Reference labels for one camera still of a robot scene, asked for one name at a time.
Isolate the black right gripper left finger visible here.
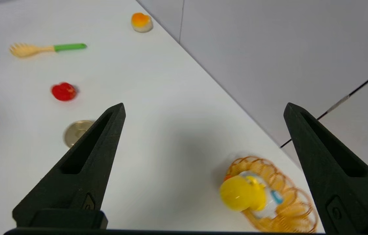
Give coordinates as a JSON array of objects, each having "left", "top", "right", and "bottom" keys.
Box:
[{"left": 12, "top": 103, "right": 126, "bottom": 229}]

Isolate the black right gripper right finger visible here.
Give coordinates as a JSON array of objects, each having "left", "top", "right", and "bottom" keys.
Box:
[{"left": 283, "top": 102, "right": 368, "bottom": 234}]

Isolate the yellow duck toy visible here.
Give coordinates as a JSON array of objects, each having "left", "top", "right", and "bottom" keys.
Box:
[{"left": 219, "top": 172, "right": 284, "bottom": 218}]

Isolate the yellow wicker basket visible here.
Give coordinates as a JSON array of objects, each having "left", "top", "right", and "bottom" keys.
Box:
[{"left": 225, "top": 156, "right": 318, "bottom": 233}]

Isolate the tin can with pull tab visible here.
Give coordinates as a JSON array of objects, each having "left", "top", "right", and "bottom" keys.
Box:
[{"left": 64, "top": 120, "right": 95, "bottom": 149}]

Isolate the red rubber duck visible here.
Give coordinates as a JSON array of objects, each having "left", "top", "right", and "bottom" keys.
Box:
[{"left": 51, "top": 82, "right": 77, "bottom": 102}]

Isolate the orange topped bun toy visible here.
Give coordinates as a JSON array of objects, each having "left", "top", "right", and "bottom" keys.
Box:
[{"left": 131, "top": 12, "right": 154, "bottom": 33}]

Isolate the pasta spoon with green handle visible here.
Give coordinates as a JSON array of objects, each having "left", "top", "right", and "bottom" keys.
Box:
[{"left": 9, "top": 43, "right": 87, "bottom": 58}]

